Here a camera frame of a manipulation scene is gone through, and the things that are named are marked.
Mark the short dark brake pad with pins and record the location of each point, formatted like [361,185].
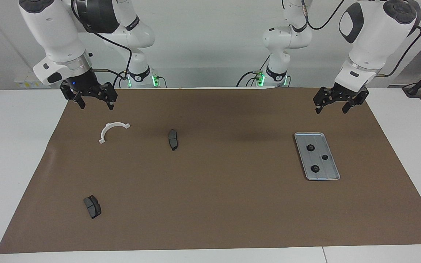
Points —
[93,207]

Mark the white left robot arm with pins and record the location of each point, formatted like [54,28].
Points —
[371,36]

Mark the white curved plastic bracket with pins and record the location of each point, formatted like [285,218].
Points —
[105,129]

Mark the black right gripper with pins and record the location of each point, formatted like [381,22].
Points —
[86,86]

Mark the long dark brake pad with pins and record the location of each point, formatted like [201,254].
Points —
[173,138]

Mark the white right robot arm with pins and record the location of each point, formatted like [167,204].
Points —
[55,33]

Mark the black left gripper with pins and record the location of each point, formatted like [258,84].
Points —
[342,94]

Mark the white wall box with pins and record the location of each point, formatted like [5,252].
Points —
[26,80]

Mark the brown table mat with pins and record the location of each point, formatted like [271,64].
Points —
[214,197]

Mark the silver metal tray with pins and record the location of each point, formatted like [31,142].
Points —
[327,171]

